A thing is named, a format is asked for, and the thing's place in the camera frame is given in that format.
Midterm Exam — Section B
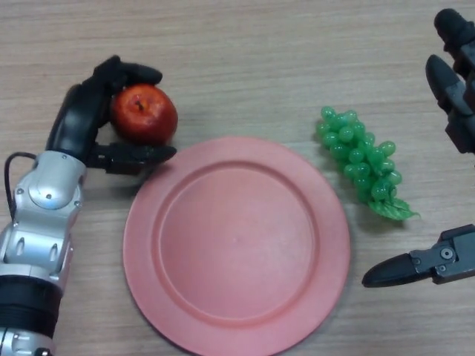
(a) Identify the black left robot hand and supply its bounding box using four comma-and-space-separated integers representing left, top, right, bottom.
45, 55, 177, 175

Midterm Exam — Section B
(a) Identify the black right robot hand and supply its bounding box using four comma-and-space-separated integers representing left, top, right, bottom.
361, 10, 475, 289

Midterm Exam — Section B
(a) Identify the red apple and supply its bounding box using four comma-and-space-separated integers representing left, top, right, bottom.
110, 83, 178, 146

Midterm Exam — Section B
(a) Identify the pink round plate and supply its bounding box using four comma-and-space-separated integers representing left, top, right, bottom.
122, 136, 352, 356

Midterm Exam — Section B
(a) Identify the green grape bunch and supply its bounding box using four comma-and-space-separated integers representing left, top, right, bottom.
315, 105, 422, 221

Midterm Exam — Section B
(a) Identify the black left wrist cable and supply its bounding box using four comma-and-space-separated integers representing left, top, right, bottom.
4, 151, 38, 223

